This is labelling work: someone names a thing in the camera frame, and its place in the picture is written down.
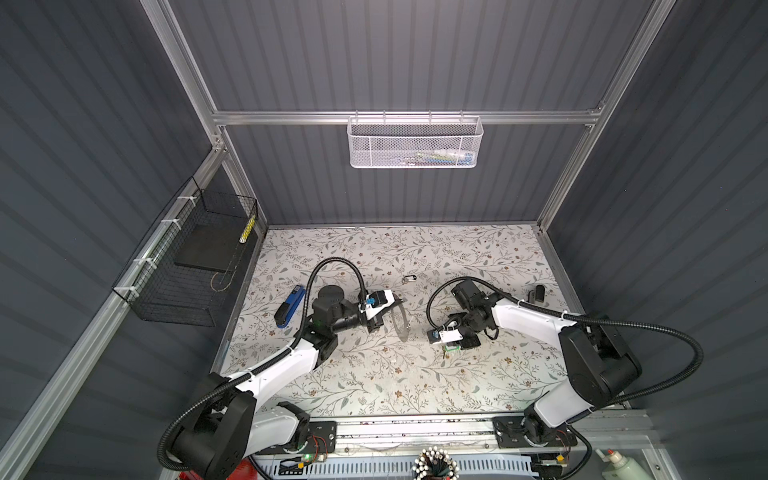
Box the key with green tag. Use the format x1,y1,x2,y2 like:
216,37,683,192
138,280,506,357
442,342,461,358

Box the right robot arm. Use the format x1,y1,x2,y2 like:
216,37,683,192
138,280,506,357
425,276,704,447

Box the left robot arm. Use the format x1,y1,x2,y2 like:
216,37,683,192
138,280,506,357
156,257,402,479

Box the blue stapler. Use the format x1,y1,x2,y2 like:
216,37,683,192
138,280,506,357
273,284,306,329

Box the black lint roller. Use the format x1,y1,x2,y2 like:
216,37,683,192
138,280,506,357
527,284,546,304

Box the bundle of markers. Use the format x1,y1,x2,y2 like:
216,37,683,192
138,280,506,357
412,447,459,480

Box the red pencil cup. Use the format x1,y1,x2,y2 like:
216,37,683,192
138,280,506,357
227,459,259,480

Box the white glue bottle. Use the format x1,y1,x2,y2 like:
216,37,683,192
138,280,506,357
595,449,653,480

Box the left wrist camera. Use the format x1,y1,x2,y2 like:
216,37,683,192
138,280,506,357
360,290,398,321

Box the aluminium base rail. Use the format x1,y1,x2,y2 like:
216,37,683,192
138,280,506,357
257,412,655,460

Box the white wire basket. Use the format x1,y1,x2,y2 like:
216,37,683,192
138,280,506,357
346,115,484,169

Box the black wire basket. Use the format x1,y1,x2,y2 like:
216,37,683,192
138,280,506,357
113,181,259,327

